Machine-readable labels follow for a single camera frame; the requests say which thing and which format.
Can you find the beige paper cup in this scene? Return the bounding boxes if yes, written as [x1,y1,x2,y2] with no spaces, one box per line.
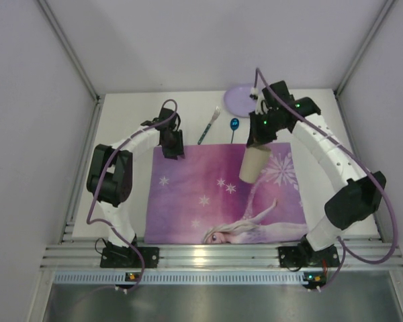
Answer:
[239,146,271,184]

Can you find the lilac plastic plate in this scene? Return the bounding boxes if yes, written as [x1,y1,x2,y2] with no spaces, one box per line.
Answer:
[223,84,265,118]

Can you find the purple printed placemat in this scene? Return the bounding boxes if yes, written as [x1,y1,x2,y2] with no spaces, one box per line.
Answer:
[144,143,308,244]

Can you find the aluminium mounting rail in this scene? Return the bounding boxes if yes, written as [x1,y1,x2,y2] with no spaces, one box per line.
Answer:
[40,239,403,271]

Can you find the perforated cable duct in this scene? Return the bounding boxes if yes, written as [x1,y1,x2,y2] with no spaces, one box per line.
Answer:
[54,270,325,285]

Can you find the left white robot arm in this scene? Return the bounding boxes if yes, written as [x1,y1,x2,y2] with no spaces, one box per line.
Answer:
[86,106,185,248]

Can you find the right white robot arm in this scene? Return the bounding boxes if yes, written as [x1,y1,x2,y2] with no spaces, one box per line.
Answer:
[239,81,386,256]

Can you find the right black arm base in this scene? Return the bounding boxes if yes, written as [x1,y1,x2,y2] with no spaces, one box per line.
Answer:
[277,246,340,271]

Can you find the blue metallic spoon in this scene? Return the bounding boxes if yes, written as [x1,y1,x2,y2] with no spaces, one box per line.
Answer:
[230,118,240,144]

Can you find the right aluminium frame post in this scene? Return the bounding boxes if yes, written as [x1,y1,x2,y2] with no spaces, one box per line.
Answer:
[333,0,397,97]

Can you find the left aluminium frame post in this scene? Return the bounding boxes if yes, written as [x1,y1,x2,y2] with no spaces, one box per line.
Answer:
[35,0,100,101]

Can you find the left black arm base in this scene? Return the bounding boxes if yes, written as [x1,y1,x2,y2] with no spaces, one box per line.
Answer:
[100,245,160,268]

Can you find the fork with teal handle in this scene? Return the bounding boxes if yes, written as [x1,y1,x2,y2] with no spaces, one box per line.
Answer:
[197,106,221,145]

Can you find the aluminium frame post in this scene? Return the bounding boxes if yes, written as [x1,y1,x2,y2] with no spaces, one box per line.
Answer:
[333,0,397,97]
[35,0,100,101]

